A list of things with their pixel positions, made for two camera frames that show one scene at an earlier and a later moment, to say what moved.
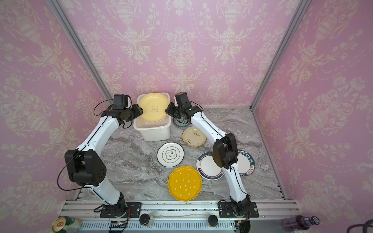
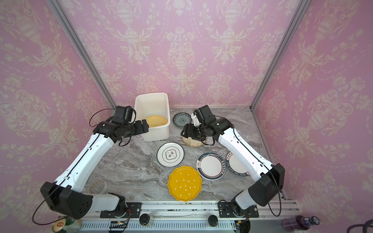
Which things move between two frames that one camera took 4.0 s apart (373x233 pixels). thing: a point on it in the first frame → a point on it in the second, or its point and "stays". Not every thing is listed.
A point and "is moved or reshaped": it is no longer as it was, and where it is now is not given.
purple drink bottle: [299, 222] stays
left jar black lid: [144, 219] stays
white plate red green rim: [208, 168] stays
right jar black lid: [212, 220] stays
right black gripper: [169, 109] → [190, 132]
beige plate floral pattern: [193, 137] stays
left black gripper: [138, 110] → [141, 128]
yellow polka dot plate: [184, 183] stays
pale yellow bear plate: [154, 106] is moved or reshaped
